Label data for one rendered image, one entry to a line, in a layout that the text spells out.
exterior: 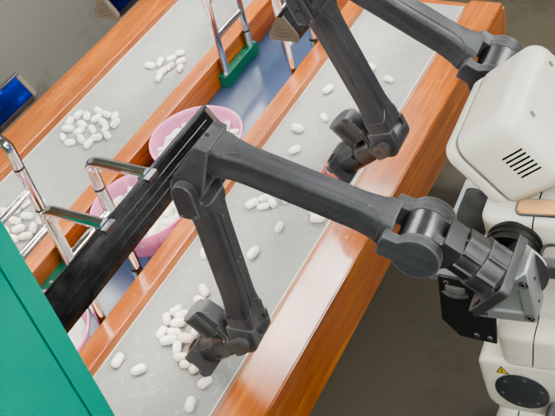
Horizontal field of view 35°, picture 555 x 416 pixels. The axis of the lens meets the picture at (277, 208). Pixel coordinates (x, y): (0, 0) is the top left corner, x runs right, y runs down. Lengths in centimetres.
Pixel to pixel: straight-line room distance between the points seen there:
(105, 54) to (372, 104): 131
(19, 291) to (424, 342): 189
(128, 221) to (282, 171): 48
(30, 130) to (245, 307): 126
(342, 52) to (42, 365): 91
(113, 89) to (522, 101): 168
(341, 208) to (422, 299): 157
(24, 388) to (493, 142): 73
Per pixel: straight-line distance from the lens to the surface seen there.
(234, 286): 156
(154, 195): 176
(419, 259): 129
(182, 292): 203
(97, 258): 168
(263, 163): 133
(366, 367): 272
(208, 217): 145
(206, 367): 179
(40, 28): 399
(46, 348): 108
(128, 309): 202
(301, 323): 186
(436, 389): 265
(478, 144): 133
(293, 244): 205
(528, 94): 134
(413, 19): 160
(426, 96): 237
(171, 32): 295
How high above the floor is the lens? 220
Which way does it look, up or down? 43 degrees down
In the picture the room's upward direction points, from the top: 15 degrees counter-clockwise
